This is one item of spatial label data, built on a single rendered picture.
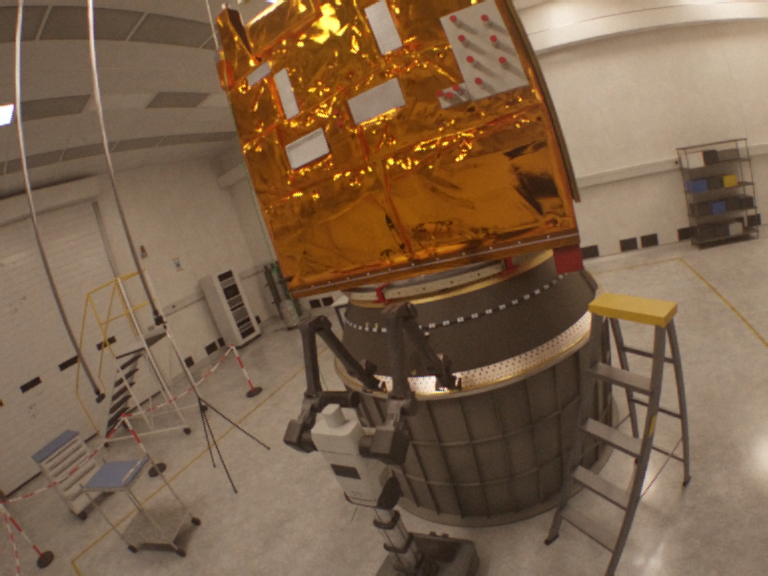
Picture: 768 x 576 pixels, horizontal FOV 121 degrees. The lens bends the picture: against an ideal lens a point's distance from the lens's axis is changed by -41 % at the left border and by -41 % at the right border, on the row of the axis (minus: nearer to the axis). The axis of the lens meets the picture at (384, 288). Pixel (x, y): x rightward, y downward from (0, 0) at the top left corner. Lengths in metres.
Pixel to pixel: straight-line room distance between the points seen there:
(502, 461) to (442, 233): 1.42
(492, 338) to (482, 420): 0.48
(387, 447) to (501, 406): 0.96
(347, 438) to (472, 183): 1.30
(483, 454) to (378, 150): 1.87
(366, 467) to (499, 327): 1.04
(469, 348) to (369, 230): 0.87
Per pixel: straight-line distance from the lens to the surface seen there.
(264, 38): 2.56
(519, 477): 2.50
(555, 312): 2.17
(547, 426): 2.31
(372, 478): 1.50
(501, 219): 1.84
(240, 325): 9.35
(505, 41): 1.87
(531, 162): 1.80
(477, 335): 1.98
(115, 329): 8.63
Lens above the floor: 2.20
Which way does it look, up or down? 13 degrees down
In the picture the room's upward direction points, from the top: 18 degrees counter-clockwise
